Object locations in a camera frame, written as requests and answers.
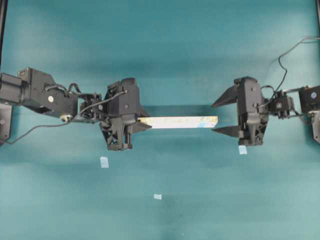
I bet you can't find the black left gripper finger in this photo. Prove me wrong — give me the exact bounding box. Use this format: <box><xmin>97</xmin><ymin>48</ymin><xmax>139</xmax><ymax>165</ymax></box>
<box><xmin>136</xmin><ymin>104</ymin><xmax>150</xmax><ymax>118</ymax></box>
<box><xmin>132</xmin><ymin>121</ymin><xmax>152</xmax><ymax>133</ymax></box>

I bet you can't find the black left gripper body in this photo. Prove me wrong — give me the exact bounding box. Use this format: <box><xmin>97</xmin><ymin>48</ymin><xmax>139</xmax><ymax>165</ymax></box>
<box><xmin>100</xmin><ymin>91</ymin><xmax>138</xmax><ymax>151</ymax></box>

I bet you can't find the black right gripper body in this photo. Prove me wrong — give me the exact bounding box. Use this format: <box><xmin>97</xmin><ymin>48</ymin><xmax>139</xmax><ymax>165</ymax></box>
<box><xmin>237</xmin><ymin>101</ymin><xmax>269</xmax><ymax>146</ymax></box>

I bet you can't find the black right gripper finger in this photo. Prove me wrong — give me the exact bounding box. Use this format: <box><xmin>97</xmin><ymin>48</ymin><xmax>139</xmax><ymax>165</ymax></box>
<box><xmin>211</xmin><ymin>85</ymin><xmax>238</xmax><ymax>108</ymax></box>
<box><xmin>212</xmin><ymin>125</ymin><xmax>240</xmax><ymax>138</ymax></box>

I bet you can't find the white chipboard wooden board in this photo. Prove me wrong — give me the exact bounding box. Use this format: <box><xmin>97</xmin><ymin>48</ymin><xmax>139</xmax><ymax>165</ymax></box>
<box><xmin>138</xmin><ymin>116</ymin><xmax>218</xmax><ymax>129</ymax></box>

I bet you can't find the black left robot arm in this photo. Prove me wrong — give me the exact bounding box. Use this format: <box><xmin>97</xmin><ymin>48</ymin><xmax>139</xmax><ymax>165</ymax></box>
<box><xmin>0</xmin><ymin>68</ymin><xmax>151</xmax><ymax>151</ymax></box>

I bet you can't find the blue tape marker centre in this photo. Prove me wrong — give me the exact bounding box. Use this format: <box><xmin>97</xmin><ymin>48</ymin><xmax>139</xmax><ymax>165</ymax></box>
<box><xmin>153</xmin><ymin>194</ymin><xmax>162</xmax><ymax>200</ymax></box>

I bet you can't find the black left camera box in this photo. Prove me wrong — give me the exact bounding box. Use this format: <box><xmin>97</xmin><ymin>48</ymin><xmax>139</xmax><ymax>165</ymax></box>
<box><xmin>105</xmin><ymin>77</ymin><xmax>140</xmax><ymax>117</ymax></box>

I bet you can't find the black camera box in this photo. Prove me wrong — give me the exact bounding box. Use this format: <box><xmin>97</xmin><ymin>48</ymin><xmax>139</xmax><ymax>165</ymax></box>
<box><xmin>105</xmin><ymin>77</ymin><xmax>140</xmax><ymax>117</ymax></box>
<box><xmin>234</xmin><ymin>76</ymin><xmax>263</xmax><ymax>116</ymax></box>

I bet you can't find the black right camera box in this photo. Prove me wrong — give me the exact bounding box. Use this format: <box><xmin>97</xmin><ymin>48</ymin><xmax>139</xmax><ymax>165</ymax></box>
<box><xmin>234</xmin><ymin>76</ymin><xmax>263</xmax><ymax>116</ymax></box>

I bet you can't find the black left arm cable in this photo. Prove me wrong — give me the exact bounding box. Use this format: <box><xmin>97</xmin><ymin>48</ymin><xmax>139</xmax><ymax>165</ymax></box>
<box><xmin>4</xmin><ymin>91</ymin><xmax>126</xmax><ymax>145</ymax></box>

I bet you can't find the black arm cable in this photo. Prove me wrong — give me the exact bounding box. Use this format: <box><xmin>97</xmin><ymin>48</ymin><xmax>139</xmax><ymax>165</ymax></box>
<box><xmin>259</xmin><ymin>36</ymin><xmax>320</xmax><ymax>108</ymax></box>
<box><xmin>4</xmin><ymin>91</ymin><xmax>126</xmax><ymax>145</ymax></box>

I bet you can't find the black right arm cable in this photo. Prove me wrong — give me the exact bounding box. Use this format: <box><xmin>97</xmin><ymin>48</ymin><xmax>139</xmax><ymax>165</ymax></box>
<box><xmin>259</xmin><ymin>36</ymin><xmax>320</xmax><ymax>108</ymax></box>

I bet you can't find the black frame post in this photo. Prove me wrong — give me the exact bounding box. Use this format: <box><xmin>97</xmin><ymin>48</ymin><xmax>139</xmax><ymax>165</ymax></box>
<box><xmin>0</xmin><ymin>0</ymin><xmax>8</xmax><ymax>65</ymax></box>

